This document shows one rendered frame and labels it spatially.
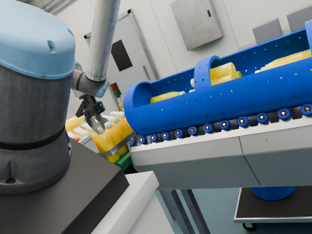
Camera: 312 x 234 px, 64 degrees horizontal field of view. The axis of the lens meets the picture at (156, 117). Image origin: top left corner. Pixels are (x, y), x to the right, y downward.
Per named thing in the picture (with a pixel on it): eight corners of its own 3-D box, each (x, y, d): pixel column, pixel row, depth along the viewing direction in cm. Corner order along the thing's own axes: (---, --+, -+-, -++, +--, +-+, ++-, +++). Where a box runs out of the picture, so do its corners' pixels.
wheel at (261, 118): (267, 110, 93) (268, 111, 95) (254, 112, 96) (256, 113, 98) (269, 121, 92) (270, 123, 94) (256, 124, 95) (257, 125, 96)
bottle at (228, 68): (233, 59, 105) (194, 73, 116) (229, 64, 100) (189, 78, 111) (239, 74, 107) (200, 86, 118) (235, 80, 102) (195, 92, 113)
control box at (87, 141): (86, 162, 121) (75, 143, 119) (62, 165, 133) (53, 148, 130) (99, 151, 129) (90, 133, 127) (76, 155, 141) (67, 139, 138)
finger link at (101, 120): (110, 128, 132) (100, 114, 129) (102, 130, 136) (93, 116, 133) (113, 125, 135) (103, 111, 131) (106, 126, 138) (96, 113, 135)
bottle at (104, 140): (120, 161, 134) (105, 130, 130) (107, 165, 135) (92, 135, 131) (121, 156, 141) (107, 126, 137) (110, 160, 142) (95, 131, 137)
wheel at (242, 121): (246, 114, 98) (248, 115, 99) (235, 116, 100) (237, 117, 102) (248, 125, 97) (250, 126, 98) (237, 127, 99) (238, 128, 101)
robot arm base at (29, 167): (4, 216, 39) (3, 173, 34) (-65, 150, 45) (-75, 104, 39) (89, 158, 54) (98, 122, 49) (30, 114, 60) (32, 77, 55)
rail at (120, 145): (112, 155, 131) (110, 150, 131) (111, 155, 132) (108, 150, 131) (150, 122, 162) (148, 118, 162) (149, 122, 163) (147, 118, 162)
